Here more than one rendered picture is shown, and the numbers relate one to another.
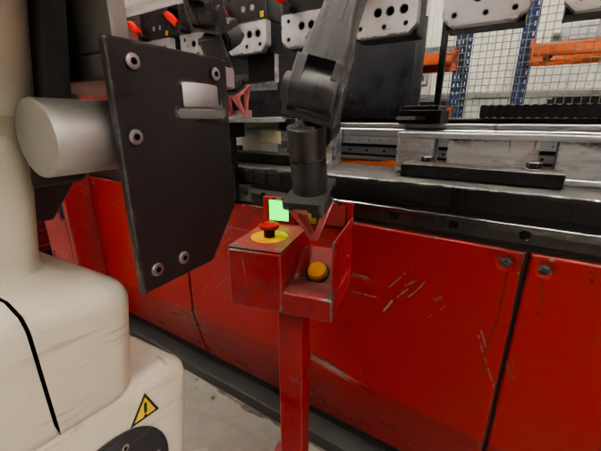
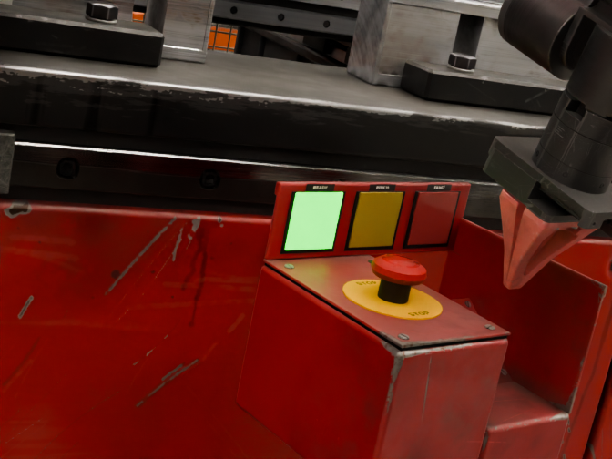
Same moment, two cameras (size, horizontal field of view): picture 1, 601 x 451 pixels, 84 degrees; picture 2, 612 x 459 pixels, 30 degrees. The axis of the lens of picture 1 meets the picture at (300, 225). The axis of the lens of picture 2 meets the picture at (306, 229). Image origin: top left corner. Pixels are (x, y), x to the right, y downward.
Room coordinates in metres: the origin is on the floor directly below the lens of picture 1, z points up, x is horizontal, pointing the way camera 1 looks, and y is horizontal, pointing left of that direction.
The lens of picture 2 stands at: (0.29, 0.76, 1.04)
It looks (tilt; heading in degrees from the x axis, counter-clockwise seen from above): 16 degrees down; 300
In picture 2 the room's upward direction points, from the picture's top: 11 degrees clockwise
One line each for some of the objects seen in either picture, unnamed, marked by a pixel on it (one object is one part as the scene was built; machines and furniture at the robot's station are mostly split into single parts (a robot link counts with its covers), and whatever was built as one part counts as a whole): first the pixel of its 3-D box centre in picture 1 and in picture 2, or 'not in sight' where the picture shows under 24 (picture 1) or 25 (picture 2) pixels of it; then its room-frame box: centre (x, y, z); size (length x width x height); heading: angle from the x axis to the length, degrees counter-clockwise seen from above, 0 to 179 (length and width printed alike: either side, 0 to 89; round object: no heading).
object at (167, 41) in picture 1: (165, 40); not in sight; (1.31, 0.47, 1.26); 0.15 x 0.09 x 0.17; 57
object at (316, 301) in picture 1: (293, 251); (421, 328); (0.61, 0.01, 0.75); 0.20 x 0.16 x 0.18; 70
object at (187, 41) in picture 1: (206, 33); not in sight; (1.20, 0.30, 1.26); 0.15 x 0.09 x 0.17; 57
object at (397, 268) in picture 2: (269, 231); (395, 283); (0.62, 0.06, 0.79); 0.04 x 0.04 x 0.04
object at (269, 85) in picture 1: (263, 72); not in sight; (1.08, 0.11, 1.13); 0.10 x 0.02 x 0.10; 57
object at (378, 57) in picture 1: (293, 90); not in sight; (1.64, 0.03, 1.12); 1.13 x 0.02 x 0.44; 57
